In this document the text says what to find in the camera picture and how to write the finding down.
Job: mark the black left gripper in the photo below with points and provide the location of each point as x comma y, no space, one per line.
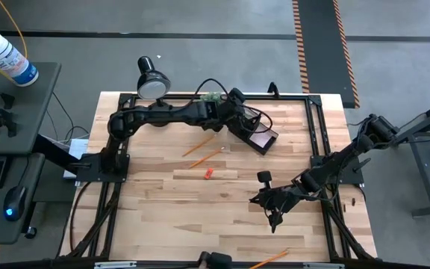
230,112

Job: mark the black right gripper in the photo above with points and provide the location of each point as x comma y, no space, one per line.
280,198

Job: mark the pink sticky note pad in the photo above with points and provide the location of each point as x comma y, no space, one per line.
263,140

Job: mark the yellow pencil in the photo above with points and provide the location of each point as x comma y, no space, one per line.
200,145
269,259
206,157

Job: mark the orange eraser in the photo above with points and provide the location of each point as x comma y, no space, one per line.
208,173

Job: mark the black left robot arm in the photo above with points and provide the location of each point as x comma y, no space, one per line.
155,114

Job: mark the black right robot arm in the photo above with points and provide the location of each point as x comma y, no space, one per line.
334,164

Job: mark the black mesh desk organizer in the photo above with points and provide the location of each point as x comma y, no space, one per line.
247,143

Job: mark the green artificial potted plant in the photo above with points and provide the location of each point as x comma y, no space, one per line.
211,97

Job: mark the black desk lamp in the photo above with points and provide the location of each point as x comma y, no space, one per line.
153,87

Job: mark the black orange-striped floor mat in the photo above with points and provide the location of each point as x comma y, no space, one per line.
321,45

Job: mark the grey metal stand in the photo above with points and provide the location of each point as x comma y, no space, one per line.
426,175

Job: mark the white box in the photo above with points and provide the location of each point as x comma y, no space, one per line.
77,149

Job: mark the black side desk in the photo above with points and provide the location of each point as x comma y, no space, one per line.
28,97

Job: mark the black caster wheel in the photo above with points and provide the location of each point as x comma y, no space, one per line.
31,232

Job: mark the black computer mouse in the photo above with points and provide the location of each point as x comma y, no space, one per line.
15,201

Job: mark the white wipes canister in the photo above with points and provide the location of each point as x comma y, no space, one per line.
6,56

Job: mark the black frame bracket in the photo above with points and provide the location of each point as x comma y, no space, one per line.
273,89

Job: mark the black aluminium table frame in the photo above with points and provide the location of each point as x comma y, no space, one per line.
297,97

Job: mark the silver metal bracket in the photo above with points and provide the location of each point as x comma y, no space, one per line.
114,265
323,266

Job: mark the small black bracket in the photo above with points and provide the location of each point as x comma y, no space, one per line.
7,100

